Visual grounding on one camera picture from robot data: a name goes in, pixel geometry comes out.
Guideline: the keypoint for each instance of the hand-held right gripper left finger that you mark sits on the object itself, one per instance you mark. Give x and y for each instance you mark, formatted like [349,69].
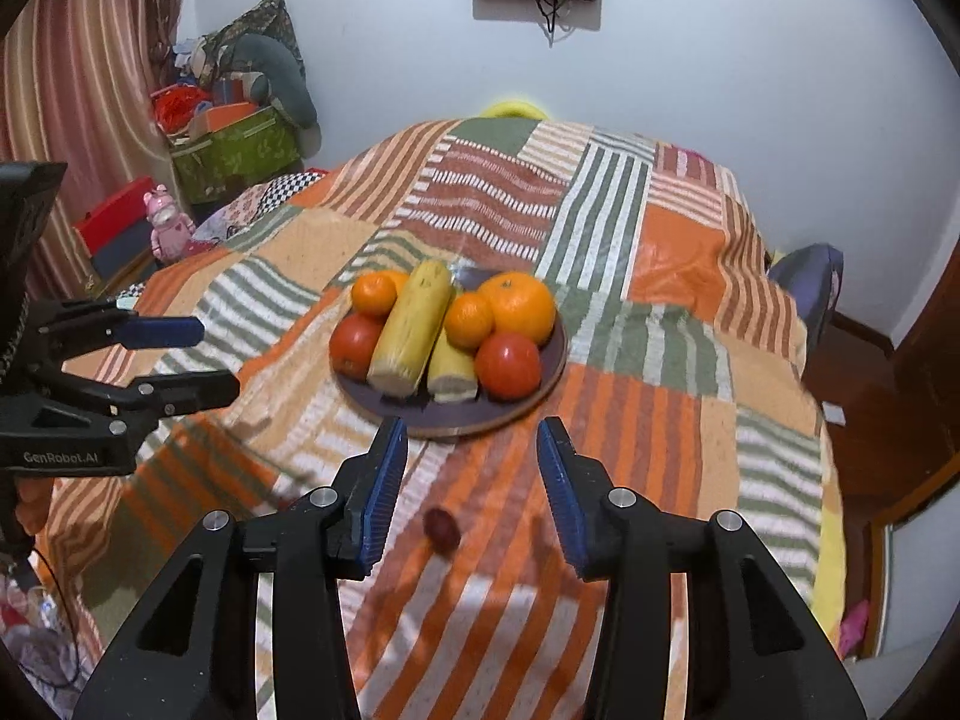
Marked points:
[382,495]

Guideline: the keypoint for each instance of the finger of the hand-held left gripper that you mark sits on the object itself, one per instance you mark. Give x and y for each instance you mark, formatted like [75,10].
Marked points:
[169,331]
[195,388]

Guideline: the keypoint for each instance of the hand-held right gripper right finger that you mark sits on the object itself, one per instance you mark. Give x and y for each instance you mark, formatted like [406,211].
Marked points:
[562,495]

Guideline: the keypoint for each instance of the purple round plate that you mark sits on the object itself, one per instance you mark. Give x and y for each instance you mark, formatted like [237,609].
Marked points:
[450,420]

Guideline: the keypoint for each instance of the red tomato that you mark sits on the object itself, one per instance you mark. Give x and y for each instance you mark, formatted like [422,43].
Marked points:
[508,364]
[354,345]

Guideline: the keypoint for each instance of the large orange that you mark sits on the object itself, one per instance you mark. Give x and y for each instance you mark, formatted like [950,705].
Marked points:
[519,307]
[400,281]

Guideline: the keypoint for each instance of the small tangerine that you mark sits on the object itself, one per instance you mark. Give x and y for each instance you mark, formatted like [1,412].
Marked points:
[469,319]
[373,292]

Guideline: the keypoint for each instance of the person's left hand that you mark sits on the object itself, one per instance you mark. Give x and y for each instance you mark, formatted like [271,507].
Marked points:
[36,506]

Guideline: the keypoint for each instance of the striped patchwork blanket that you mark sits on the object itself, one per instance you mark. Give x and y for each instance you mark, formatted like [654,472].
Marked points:
[637,427]

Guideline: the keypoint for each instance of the pink rabbit toy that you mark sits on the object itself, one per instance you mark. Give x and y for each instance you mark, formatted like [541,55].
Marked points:
[169,229]

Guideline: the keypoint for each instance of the checkered patterned quilt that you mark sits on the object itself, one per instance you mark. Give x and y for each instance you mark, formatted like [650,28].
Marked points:
[262,199]

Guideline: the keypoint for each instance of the green fabric storage box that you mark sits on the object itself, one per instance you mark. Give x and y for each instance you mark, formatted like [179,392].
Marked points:
[236,154]

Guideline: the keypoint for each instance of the red plastic bag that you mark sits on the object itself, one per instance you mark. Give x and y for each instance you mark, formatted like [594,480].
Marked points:
[180,105]

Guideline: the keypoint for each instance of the striped brown curtain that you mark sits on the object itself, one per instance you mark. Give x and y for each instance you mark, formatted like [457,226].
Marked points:
[82,75]

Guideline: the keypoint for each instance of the grey plush pillow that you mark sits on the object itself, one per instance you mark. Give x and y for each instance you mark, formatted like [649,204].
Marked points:
[281,75]

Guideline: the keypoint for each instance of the white floor socket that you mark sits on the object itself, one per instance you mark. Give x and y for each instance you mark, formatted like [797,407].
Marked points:
[834,412]

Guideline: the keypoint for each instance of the blue chair cushion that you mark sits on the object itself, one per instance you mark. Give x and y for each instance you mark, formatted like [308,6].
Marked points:
[810,285]

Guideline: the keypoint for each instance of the dark patterned cushion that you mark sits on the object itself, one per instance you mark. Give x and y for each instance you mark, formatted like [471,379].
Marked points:
[262,19]

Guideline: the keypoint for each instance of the brown wooden door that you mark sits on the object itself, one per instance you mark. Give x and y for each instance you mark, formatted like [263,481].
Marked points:
[930,360]

